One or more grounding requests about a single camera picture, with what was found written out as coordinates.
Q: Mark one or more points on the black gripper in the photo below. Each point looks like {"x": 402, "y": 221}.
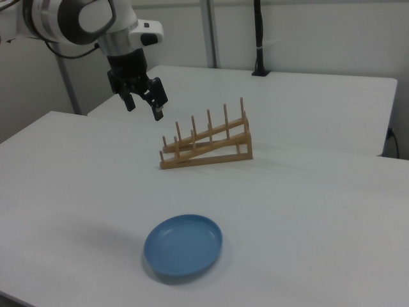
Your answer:
{"x": 128, "y": 68}

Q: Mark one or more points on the blue round plate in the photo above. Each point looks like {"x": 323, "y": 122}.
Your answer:
{"x": 183, "y": 244}

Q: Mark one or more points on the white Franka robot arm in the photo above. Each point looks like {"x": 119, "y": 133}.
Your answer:
{"x": 48, "y": 19}

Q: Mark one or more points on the wooden plate rack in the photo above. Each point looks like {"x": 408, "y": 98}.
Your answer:
{"x": 204, "y": 150}

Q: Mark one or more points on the black pole with base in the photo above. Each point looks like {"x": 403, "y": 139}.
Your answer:
{"x": 259, "y": 35}

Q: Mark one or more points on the small blue plug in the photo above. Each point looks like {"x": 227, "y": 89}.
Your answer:
{"x": 390, "y": 133}

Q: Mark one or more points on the grey partition frame post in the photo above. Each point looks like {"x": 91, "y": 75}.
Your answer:
{"x": 211, "y": 32}
{"x": 68, "y": 86}

